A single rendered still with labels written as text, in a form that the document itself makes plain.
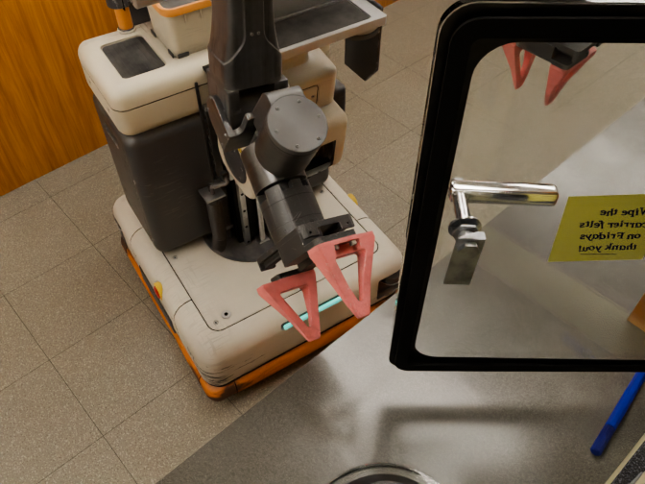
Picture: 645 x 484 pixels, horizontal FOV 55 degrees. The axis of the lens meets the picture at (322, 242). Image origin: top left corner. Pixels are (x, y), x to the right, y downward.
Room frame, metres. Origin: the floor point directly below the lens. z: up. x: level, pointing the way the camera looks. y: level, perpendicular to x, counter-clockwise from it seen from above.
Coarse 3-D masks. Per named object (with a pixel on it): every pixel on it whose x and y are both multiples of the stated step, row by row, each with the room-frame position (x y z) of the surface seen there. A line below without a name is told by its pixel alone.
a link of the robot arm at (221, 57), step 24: (216, 0) 0.55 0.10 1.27; (240, 0) 0.53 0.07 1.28; (264, 0) 0.54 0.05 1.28; (216, 24) 0.55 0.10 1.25; (240, 24) 0.53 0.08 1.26; (264, 24) 0.54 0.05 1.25; (216, 48) 0.54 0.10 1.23; (240, 48) 0.52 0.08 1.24; (264, 48) 0.53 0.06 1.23; (216, 72) 0.53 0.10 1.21; (240, 72) 0.52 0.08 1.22; (264, 72) 0.53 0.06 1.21; (240, 96) 0.52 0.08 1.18; (240, 120) 0.51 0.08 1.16
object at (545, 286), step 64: (512, 0) 0.33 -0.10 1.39; (576, 0) 0.33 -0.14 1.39; (640, 0) 0.33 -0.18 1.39; (512, 64) 0.32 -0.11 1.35; (576, 64) 0.32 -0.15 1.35; (640, 64) 0.32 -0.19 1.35; (512, 128) 0.32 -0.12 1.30; (576, 128) 0.32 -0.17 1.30; (640, 128) 0.32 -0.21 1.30; (448, 192) 0.32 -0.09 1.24; (512, 192) 0.32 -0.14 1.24; (576, 192) 0.32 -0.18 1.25; (640, 192) 0.32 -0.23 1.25; (448, 256) 0.32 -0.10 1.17; (512, 256) 0.32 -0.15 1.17; (576, 256) 0.32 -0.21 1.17; (640, 256) 0.32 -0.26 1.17; (448, 320) 0.32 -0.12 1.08; (512, 320) 0.32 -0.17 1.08; (576, 320) 0.32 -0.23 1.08; (640, 320) 0.32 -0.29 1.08
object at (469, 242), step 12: (468, 228) 0.32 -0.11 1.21; (456, 240) 0.31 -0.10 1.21; (468, 240) 0.31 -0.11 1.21; (480, 240) 0.31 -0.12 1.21; (456, 252) 0.31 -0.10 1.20; (468, 252) 0.30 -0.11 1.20; (480, 252) 0.31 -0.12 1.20; (456, 264) 0.31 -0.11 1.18; (468, 264) 0.31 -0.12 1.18; (456, 276) 0.31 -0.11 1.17; (468, 276) 0.31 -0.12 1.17
